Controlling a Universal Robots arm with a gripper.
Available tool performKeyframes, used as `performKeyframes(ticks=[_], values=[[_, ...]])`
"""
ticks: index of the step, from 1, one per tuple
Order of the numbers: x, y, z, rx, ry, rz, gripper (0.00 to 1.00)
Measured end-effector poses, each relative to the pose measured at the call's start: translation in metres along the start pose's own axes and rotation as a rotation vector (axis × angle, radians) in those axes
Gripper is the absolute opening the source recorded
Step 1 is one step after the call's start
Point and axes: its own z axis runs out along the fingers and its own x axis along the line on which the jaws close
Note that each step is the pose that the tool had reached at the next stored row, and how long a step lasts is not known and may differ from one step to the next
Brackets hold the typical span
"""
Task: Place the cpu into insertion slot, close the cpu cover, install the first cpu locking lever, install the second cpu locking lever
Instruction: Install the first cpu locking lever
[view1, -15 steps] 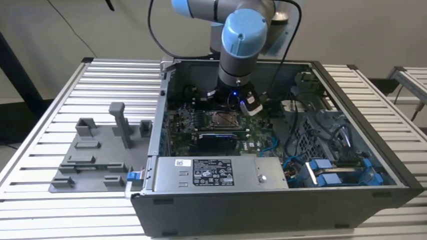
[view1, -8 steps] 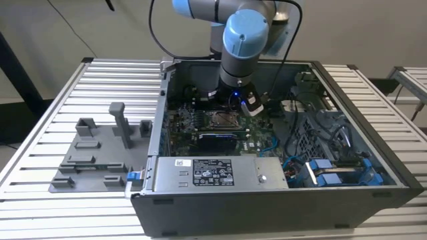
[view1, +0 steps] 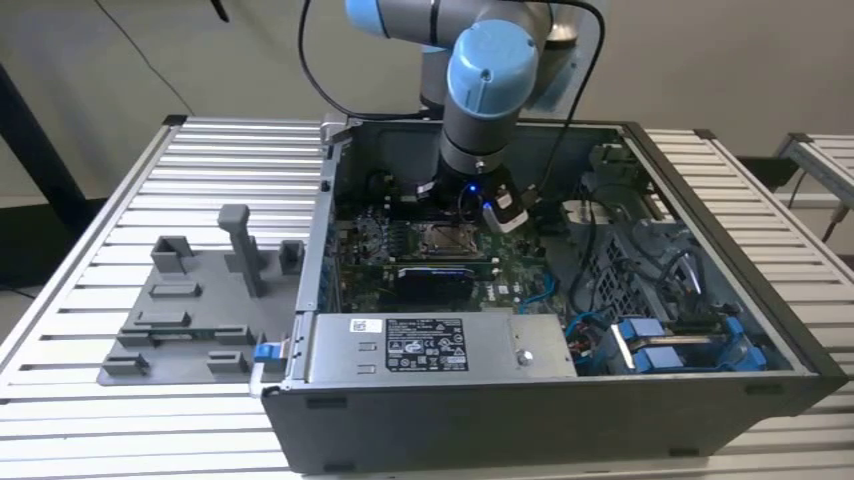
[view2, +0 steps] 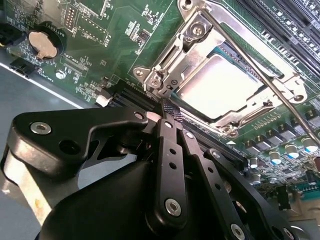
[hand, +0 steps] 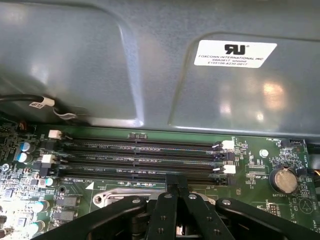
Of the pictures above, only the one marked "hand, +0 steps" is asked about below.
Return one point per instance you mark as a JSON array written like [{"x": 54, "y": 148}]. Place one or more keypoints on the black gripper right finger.
[{"x": 200, "y": 220}]

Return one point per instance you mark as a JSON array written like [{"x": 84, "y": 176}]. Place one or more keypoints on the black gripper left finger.
[{"x": 162, "y": 220}]

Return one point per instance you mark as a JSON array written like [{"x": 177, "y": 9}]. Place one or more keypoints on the metal CPU socket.
[{"x": 112, "y": 197}]

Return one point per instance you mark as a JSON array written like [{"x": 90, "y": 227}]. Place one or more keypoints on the green motherboard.
[{"x": 250, "y": 197}]

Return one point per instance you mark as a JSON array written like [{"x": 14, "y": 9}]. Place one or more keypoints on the silver motherboard screw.
[{"x": 263, "y": 153}]

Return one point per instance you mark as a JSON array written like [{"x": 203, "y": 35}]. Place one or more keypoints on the silver coin cell battery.
[{"x": 285, "y": 180}]

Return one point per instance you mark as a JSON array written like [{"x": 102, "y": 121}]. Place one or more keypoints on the white certification sticker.
[{"x": 225, "y": 62}]

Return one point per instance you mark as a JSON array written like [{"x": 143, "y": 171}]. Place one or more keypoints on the black PC case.
[{"x": 75, "y": 62}]

